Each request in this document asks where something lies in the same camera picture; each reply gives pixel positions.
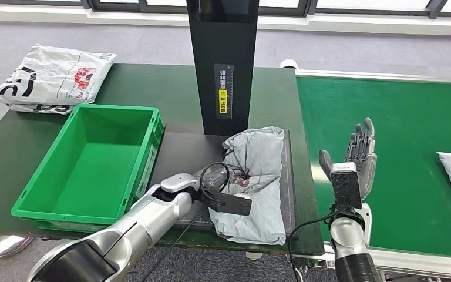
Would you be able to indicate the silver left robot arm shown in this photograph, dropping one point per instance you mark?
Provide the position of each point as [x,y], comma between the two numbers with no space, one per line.
[147,222]

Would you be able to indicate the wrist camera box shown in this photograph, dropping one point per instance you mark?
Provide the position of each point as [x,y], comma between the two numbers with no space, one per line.
[233,204]
[346,187]

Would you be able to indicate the dark window frame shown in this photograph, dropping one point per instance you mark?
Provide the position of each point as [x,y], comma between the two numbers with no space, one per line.
[132,10]

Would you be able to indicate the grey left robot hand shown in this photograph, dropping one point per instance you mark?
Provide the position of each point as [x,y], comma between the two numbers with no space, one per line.
[214,179]

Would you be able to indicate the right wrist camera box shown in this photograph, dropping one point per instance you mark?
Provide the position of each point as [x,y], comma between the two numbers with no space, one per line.
[346,187]

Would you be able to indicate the round chrome base plate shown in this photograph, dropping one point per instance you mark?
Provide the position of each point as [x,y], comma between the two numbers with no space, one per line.
[0,245]

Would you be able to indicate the green conveyor belt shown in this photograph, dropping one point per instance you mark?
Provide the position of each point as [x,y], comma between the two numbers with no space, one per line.
[404,116]

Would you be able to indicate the black inbound scanner machine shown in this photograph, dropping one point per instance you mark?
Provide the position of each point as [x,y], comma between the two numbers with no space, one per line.
[217,39]

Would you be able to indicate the white table foot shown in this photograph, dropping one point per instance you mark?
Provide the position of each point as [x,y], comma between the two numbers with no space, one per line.
[253,255]

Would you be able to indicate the white courier bag red print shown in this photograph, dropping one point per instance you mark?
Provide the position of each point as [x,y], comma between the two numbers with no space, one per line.
[54,70]

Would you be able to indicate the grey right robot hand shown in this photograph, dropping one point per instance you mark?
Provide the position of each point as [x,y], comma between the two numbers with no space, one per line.
[363,155]

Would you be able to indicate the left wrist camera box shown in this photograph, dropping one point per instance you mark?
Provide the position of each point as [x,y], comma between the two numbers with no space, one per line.
[233,204]

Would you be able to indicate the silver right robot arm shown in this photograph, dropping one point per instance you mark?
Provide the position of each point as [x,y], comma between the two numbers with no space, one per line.
[344,237]

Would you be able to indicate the white courier bag black print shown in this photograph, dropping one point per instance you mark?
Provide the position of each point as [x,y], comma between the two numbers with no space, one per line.
[35,109]

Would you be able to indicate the green plastic crate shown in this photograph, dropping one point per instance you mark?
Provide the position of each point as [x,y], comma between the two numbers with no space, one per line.
[93,171]

